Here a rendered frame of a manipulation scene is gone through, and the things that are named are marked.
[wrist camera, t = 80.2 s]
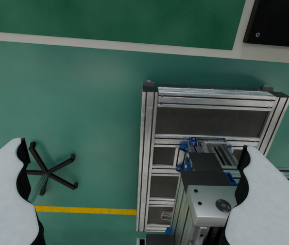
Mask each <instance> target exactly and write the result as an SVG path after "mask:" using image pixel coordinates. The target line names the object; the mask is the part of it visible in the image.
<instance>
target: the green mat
mask: <svg viewBox="0 0 289 245"><path fill-rule="evenodd" d="M245 2H246V0H0V32H2V33H15V34H27V35H45V36H57V37H70V38H82V39H94V40H107V41H120V42H132V43H145V44H157V45H170V46H182V47H194V48H207V49H219V50H232V49H233V45H234V42H235V38H236V35H237V31H238V27H239V23H240V19H241V16H242V12H243V8H244V5H245Z"/></svg>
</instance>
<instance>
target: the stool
mask: <svg viewBox="0 0 289 245"><path fill-rule="evenodd" d="M35 146H36V143H35V142H31V143H30V147H29V148H28V149H29V151H30V152H31V154H32V155H33V157H34V159H35V160H36V162H37V164H38V165H39V167H40V168H41V171H39V170H26V173H27V175H42V177H41V178H40V180H39V182H38V183H37V185H36V186H35V188H34V190H33V191H32V193H31V195H30V196H29V198H28V201H30V202H31V203H32V204H33V202H34V201H35V199H36V197H37V195H38V194H39V195H41V196H43V195H44V194H45V191H46V189H45V188H46V185H47V181H48V177H50V178H51V179H53V180H55V181H57V182H59V183H61V184H63V185H65V186H67V187H68V188H70V189H72V190H75V189H77V188H78V183H77V182H75V183H74V185H73V184H71V183H69V182H67V181H66V180H64V179H62V178H60V177H58V176H56V175H54V174H53V172H55V171H57V170H59V169H61V168H63V167H65V166H67V165H69V164H70V163H72V162H73V161H74V160H75V154H72V155H71V158H69V159H67V160H66V161H64V162H62V163H60V164H58V165H56V166H54V167H53V168H51V169H49V170H48V169H47V167H46V166H45V164H44V162H43V161H42V159H41V158H40V156H39V154H38V153H37V151H36V150H35ZM39 222H40V221H39ZM40 225H41V228H42V231H43V233H44V227H43V225H42V224H41V222H40Z"/></svg>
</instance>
